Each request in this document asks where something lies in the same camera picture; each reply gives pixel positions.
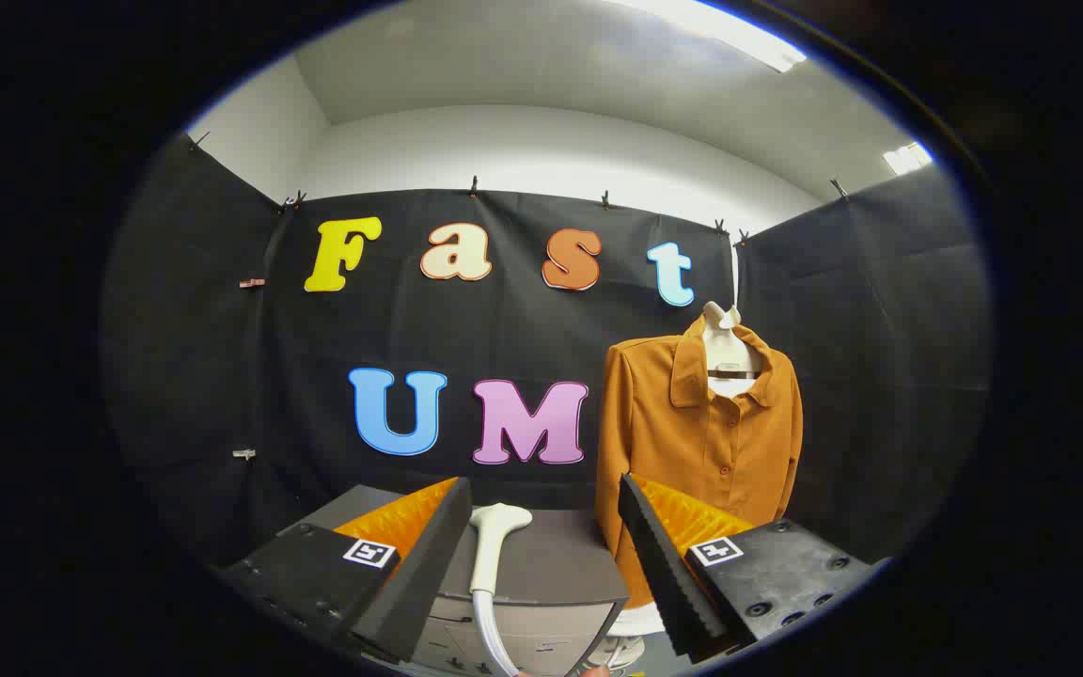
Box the grey cabinet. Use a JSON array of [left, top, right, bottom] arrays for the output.
[[302, 484, 630, 677]]

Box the orange button shirt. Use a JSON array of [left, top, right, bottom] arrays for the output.
[[595, 315, 804, 610]]

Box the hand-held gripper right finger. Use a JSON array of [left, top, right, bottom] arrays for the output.
[[617, 473, 892, 665]]

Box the long ceiling light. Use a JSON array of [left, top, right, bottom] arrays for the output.
[[631, 0, 808, 74]]

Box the small ceiling light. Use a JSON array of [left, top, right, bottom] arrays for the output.
[[883, 141, 934, 176]]

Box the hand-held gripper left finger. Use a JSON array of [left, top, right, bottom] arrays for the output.
[[220, 477, 474, 665]]

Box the translucent steamer hose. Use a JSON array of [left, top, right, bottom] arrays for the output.
[[472, 589, 521, 677]]

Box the white clothes hanger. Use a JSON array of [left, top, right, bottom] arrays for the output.
[[699, 301, 763, 401]]

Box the white stand base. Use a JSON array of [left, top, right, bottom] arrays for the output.
[[609, 605, 667, 638]]

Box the row of black clips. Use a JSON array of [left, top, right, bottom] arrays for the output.
[[186, 132, 851, 247]]

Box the white garment steamer head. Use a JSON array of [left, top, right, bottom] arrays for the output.
[[468, 503, 534, 595]]

